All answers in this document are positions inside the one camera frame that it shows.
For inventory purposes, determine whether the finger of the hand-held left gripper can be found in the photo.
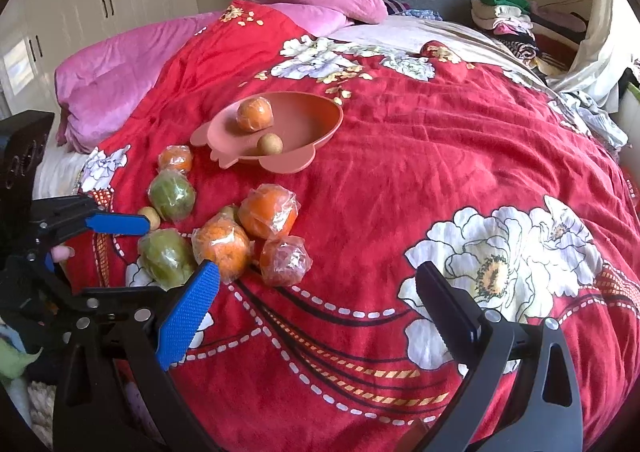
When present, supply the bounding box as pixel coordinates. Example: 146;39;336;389
32;195;152;244

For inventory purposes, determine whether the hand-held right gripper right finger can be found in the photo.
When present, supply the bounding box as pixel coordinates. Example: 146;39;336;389
415;261;584;452

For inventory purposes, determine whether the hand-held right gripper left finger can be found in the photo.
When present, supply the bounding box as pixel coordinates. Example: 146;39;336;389
52;259;223;452

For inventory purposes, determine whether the plastic green fruit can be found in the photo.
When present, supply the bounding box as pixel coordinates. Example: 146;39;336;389
148;168;196;222
137;228;197;289

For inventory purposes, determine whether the reddish plastic orange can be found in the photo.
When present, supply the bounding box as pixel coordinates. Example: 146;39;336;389
258;236;312;288

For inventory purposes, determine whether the large plastic orange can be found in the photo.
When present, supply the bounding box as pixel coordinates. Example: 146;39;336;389
237;184;301;240

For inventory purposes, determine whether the terracotta pink plate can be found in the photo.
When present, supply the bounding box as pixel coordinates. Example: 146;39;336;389
189;91;344;175

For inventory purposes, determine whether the small plastic wrapped orange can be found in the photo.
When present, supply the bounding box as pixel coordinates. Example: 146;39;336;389
158;145;194;174

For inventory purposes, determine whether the pink quilt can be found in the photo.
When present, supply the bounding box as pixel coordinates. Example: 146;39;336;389
54;2;351;153

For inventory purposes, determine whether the red floral blanket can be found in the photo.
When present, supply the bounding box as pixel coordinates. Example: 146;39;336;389
75;0;640;452

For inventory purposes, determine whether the crumpled grey white cloth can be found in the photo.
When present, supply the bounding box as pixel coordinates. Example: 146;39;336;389
560;91;629;149

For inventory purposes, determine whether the beige bed sheet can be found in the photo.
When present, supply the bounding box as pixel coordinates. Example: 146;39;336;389
325;14;551;88

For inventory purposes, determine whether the blue floral cloth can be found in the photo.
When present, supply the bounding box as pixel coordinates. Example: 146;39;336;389
401;7;444;23

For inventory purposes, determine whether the pile of folded clothes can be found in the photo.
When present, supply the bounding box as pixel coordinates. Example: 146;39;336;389
470;0;591;73

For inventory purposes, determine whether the white curtain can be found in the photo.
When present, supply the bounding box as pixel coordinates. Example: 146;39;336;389
545;0;632;98

